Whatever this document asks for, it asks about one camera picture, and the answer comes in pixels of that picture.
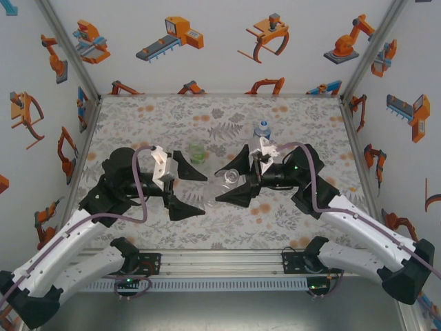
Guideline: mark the green label plastic bottle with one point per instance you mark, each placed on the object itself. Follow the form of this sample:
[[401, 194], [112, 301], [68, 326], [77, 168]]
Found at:
[[197, 151]]

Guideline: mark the clear unlabelled plastic bottle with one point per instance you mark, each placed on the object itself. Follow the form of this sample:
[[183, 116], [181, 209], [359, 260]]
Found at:
[[222, 188]]

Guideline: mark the blue label plastic bottle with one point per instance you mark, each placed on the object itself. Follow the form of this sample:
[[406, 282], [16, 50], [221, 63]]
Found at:
[[261, 133]]

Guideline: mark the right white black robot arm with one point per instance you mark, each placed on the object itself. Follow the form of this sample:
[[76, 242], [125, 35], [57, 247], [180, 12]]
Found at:
[[372, 231]]

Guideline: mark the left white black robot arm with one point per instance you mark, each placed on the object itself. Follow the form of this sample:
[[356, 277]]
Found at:
[[55, 248]]

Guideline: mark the grey fern patterned table mat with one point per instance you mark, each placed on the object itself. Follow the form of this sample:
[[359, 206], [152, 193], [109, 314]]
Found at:
[[241, 227]]

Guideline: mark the small controller circuit board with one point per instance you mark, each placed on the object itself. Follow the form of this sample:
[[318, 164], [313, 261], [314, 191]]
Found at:
[[318, 286], [126, 280]]

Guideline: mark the grey metal lower panel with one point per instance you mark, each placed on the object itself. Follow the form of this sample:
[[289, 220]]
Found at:
[[220, 310]]

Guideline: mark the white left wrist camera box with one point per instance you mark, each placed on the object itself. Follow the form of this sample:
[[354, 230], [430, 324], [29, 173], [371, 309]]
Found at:
[[163, 169]]

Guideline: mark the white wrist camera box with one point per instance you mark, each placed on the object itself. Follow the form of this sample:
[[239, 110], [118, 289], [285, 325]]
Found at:
[[163, 169], [263, 148]]

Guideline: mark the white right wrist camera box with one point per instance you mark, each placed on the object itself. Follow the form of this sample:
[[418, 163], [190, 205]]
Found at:
[[263, 148]]

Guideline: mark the aluminium side frame rail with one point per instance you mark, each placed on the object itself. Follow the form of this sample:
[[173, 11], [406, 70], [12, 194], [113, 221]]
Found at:
[[355, 138], [82, 155]]

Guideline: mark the aluminium front mounting rail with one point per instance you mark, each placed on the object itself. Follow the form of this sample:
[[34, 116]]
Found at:
[[220, 263]]

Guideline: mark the aluminium back frame rail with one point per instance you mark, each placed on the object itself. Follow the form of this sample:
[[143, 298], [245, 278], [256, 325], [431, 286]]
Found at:
[[220, 94]]

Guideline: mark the aluminium corner frame post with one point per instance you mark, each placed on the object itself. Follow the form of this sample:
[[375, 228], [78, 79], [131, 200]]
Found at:
[[71, 51], [371, 51]]

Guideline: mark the aluminium frame leg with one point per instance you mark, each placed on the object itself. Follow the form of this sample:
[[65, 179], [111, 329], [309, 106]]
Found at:
[[413, 319]]

